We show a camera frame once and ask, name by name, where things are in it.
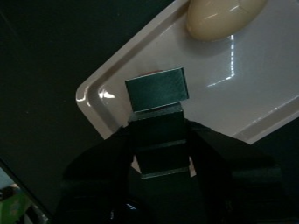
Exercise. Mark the beige toy egg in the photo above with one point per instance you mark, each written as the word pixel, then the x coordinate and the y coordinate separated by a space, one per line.
pixel 218 17

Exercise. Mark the pink plastic tray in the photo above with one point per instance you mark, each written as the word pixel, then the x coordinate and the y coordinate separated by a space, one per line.
pixel 241 87

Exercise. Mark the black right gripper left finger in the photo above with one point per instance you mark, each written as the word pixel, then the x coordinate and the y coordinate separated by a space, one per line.
pixel 98 180

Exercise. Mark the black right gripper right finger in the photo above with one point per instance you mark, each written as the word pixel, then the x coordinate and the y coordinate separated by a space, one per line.
pixel 238 175

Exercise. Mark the green plastic item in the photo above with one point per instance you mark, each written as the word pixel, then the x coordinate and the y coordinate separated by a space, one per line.
pixel 14 207

